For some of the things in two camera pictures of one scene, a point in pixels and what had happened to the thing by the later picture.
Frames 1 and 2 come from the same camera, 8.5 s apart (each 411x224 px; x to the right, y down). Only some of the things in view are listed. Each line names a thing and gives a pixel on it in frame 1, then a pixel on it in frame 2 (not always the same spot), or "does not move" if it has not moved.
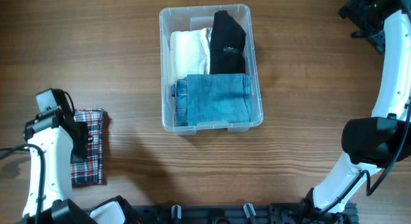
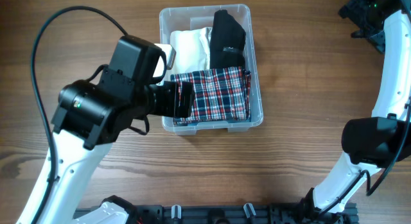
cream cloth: x=189 y=52 does not move
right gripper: x=353 y=10 does not move
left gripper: x=80 y=155 → x=169 y=107
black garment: x=227 y=45 does not move
